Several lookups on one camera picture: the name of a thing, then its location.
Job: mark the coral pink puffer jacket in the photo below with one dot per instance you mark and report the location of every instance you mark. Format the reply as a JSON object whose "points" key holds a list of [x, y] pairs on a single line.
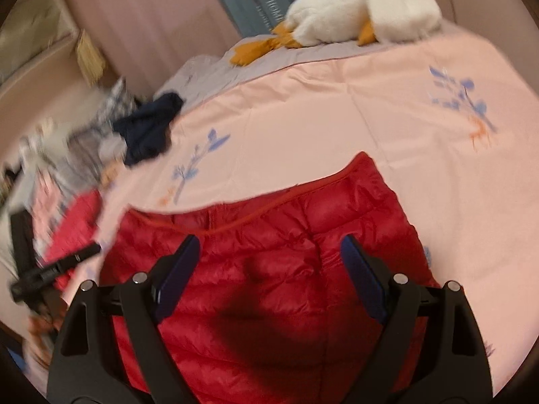
{"points": [[78, 227]]}

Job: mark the grey duvet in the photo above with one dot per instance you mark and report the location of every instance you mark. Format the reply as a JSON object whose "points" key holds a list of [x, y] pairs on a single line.
{"points": [[198, 75]]}

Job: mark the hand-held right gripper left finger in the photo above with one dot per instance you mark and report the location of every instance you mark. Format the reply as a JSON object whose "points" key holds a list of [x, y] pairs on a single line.
{"points": [[177, 273]]}

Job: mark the pink deer printed bedsheet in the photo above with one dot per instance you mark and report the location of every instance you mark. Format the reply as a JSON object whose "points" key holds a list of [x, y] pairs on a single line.
{"points": [[337, 113]]}

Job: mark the grey plaid pillow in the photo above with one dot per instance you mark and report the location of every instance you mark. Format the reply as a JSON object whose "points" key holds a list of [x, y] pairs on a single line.
{"points": [[116, 101]]}

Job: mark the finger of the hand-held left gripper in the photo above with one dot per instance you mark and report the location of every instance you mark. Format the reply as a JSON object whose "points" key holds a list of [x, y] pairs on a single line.
{"points": [[84, 253]]}

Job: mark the navy blue garment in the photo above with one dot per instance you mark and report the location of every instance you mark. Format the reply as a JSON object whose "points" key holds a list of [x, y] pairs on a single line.
{"points": [[149, 128]]}

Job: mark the yellow fringed cloth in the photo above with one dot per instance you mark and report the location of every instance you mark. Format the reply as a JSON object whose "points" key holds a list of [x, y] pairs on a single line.
{"points": [[90, 57]]}

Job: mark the white goose plush toy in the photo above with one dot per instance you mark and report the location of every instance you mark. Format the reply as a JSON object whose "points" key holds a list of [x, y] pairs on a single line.
{"points": [[362, 8]]}

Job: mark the red puffer jacket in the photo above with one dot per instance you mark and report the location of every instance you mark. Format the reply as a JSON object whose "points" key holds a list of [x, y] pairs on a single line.
{"points": [[273, 261]]}

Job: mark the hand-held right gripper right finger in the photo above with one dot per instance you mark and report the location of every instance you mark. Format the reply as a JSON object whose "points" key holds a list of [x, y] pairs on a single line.
{"points": [[364, 273]]}

